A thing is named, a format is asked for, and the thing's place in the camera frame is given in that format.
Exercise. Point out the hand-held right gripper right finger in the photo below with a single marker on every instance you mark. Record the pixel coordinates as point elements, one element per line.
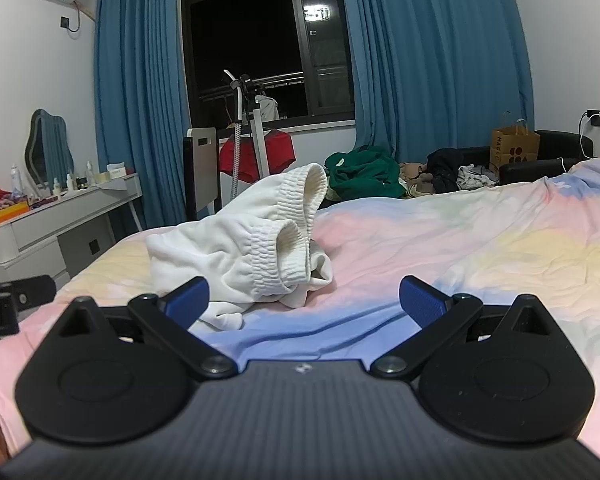
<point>420,300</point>

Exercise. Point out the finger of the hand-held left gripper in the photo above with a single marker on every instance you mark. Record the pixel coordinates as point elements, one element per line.
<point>35,292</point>

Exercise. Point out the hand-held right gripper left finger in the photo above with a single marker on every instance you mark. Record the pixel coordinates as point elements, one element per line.
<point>187,297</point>

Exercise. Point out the white pants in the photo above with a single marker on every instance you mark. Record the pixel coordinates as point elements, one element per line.
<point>230,250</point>

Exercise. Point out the dark clothes pile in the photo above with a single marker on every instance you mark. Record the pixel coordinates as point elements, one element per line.
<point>442,170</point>

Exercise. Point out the pastel bed blanket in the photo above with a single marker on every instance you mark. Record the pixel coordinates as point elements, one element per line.
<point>430,240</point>

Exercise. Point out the white dressing table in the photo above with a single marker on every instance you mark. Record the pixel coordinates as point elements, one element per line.
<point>45,230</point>

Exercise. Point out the orange box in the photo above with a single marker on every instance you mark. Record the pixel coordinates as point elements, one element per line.
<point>2,215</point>

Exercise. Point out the white spray bottle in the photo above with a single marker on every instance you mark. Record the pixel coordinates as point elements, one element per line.
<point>15,180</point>

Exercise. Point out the small white bottle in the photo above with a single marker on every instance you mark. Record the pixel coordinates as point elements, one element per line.
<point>70,182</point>
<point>89,172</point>

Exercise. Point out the beige plush toy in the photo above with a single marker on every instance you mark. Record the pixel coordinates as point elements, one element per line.
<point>415,177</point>

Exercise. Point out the patterned white cloth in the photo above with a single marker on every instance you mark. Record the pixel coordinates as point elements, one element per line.
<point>475,177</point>

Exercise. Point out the green garment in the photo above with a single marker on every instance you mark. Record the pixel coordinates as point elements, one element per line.
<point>365,172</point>

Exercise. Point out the wavy mirror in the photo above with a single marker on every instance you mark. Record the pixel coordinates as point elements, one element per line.
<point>47,147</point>

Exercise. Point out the white box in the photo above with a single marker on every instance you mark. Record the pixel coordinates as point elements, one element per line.
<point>116,170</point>

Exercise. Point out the red garment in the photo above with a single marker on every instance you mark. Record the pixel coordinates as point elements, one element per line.
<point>275,152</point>

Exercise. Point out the brown cardboard box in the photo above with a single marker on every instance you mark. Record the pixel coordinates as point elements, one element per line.
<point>512,147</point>

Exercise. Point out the garment steamer stand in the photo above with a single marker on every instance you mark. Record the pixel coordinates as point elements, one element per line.
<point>240,125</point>

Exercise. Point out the black sofa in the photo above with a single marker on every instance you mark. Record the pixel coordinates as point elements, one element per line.
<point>560,150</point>

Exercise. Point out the white hanging garment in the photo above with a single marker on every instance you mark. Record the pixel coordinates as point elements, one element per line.
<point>269,107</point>

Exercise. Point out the blue curtain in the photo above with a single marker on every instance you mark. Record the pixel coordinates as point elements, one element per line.
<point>140,85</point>
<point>430,60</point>

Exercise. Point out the wall socket with charger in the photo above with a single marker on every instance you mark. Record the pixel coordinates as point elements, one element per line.
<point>599,118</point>

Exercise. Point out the black wall outlet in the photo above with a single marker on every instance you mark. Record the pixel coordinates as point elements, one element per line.
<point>65,21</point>

